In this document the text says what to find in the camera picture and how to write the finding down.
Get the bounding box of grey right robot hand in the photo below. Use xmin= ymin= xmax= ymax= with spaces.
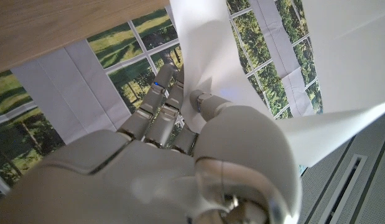
xmin=0 ymin=63 xmax=302 ymax=224

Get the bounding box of white receipt paper strip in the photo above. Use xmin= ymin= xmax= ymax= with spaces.
xmin=169 ymin=0 xmax=385 ymax=169

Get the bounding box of printed forest window backdrop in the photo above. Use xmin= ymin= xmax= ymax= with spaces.
xmin=0 ymin=0 xmax=324 ymax=205

